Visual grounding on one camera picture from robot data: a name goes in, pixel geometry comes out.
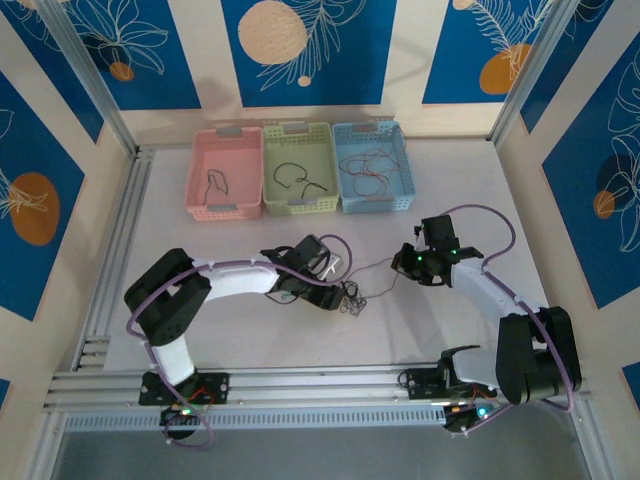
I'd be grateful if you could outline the black thin wire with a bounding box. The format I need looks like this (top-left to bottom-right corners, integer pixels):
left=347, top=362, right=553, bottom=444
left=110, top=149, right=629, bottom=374
left=272, top=161, right=330, bottom=200
left=338, top=280, right=370, bottom=320

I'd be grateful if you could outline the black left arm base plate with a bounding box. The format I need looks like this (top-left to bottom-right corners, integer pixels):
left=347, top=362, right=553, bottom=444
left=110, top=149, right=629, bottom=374
left=138, top=372, right=231, bottom=407

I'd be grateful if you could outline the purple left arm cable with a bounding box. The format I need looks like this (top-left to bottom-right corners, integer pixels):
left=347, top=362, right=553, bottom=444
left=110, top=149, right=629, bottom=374
left=127, top=233, right=355, bottom=450

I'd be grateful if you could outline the grey slotted cable duct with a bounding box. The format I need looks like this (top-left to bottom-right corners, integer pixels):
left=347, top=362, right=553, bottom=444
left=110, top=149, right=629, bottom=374
left=64, top=402, right=451, bottom=432

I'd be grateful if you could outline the perforated metal strip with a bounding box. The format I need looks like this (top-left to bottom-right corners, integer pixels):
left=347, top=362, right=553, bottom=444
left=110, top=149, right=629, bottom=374
left=187, top=114, right=401, bottom=132

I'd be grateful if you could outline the black controller board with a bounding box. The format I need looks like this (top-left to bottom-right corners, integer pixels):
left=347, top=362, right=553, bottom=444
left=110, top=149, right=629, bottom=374
left=158, top=403, right=204, bottom=442
left=443, top=402, right=501, bottom=435

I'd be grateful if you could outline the aluminium frame post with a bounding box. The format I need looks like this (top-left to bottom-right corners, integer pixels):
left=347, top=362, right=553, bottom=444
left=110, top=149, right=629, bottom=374
left=27, top=412, right=69, bottom=480
left=34, top=0, right=140, bottom=157
left=488, top=0, right=571, bottom=144
left=567, top=399, right=614, bottom=480

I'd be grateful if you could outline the green perforated plastic basket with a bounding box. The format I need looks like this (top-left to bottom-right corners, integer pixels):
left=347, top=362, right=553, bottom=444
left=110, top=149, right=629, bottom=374
left=261, top=122, right=342, bottom=218

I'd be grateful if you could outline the aluminium frame rail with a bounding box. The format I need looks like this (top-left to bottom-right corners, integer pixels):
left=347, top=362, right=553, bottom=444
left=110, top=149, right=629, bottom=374
left=72, top=144, right=154, bottom=371
left=42, top=360, right=591, bottom=411

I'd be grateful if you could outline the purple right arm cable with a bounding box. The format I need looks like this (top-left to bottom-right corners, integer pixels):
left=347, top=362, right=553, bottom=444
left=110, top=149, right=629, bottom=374
left=447, top=203, right=584, bottom=437

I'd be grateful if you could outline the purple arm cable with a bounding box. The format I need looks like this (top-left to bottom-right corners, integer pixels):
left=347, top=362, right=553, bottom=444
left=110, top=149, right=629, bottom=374
left=127, top=233, right=355, bottom=450
left=447, top=203, right=584, bottom=437

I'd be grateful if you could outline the pink perforated plastic basket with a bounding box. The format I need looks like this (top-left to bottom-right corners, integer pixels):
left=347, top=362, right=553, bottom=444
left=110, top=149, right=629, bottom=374
left=183, top=125, right=265, bottom=223

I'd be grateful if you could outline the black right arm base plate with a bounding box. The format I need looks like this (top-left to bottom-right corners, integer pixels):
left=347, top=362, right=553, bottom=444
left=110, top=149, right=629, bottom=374
left=403, top=367, right=499, bottom=401

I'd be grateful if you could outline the blue perforated plastic basket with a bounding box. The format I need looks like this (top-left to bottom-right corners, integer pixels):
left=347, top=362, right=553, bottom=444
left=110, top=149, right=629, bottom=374
left=331, top=119, right=419, bottom=215

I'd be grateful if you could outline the red thin wire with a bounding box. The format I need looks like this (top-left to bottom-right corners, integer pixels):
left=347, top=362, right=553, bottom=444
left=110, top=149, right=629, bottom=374
left=352, top=164, right=397, bottom=200

